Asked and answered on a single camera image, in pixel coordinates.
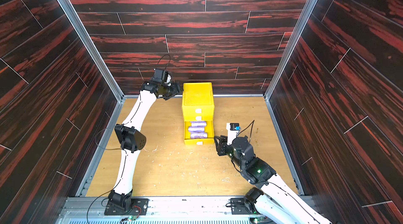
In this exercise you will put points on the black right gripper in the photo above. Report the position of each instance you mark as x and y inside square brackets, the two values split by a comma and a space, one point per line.
[223, 145]

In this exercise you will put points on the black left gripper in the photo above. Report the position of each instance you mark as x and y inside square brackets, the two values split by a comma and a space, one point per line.
[176, 91]

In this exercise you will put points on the yellow plastic drawer box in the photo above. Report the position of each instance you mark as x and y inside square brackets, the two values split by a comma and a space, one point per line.
[198, 105]

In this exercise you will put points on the purple trash bag roll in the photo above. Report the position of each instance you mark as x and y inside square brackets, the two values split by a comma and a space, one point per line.
[193, 129]
[198, 123]
[198, 135]

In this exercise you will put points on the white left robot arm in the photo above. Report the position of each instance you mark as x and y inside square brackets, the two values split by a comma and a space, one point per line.
[132, 141]

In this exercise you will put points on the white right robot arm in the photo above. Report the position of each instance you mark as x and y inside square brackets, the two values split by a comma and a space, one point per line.
[270, 196]

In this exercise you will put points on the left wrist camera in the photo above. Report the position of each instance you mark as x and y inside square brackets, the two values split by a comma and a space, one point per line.
[160, 76]

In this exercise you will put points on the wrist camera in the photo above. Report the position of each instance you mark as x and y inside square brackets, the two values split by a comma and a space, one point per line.
[233, 127]
[160, 76]

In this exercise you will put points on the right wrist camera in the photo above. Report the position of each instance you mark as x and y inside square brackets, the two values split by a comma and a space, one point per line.
[233, 127]

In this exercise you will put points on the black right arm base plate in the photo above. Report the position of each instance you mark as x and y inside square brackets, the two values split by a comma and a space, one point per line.
[242, 205]

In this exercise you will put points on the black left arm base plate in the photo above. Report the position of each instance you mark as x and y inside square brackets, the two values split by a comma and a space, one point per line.
[137, 207]

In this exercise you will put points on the aluminium enclosure frame rail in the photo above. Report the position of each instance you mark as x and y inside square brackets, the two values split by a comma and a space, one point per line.
[85, 35]

